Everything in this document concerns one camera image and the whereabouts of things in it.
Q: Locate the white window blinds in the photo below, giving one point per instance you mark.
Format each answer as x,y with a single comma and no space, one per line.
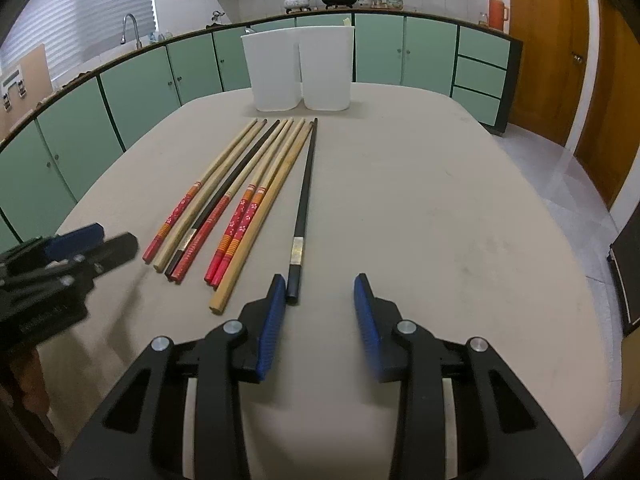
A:
90,15

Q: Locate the white pot with lid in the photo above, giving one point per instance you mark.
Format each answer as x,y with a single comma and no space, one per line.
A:
297,1

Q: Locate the red patterned wooden chopstick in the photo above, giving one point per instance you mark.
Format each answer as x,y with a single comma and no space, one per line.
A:
172,223
228,242
240,240
206,238

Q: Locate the chrome kitchen faucet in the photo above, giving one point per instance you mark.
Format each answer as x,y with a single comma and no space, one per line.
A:
131,27

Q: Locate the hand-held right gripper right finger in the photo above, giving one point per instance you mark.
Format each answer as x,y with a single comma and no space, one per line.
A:
367,330

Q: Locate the green lower kitchen cabinets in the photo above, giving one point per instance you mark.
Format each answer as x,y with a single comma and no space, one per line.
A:
140,100

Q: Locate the clear glass bottles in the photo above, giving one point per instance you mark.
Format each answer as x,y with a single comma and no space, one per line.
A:
160,36

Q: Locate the white plastic container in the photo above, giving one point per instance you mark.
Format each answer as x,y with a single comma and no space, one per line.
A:
272,70
327,67

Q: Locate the plain wooden door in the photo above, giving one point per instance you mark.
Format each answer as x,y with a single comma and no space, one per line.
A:
615,110

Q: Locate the small glass cup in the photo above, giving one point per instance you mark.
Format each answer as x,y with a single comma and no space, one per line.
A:
483,19

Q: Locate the plain cardboard sheet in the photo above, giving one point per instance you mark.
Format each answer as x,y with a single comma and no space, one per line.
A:
631,375

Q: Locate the cardboard box with black print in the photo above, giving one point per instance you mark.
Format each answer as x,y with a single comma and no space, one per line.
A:
25,90

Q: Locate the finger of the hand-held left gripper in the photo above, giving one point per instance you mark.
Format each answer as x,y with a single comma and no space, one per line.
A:
117,251
75,240

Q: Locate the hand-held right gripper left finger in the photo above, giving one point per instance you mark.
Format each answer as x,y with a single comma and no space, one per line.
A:
270,327

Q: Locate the orange thermos flask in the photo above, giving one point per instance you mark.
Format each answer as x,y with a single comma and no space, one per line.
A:
497,10

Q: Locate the person's left hand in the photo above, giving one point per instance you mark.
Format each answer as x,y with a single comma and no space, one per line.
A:
27,380

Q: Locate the small metal kettle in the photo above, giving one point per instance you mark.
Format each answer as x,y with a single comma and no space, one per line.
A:
217,17

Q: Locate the black case with white trim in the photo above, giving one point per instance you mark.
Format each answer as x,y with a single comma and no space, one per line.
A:
625,285

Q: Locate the row of mixed chopsticks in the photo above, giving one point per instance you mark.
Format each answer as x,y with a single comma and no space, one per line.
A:
242,260

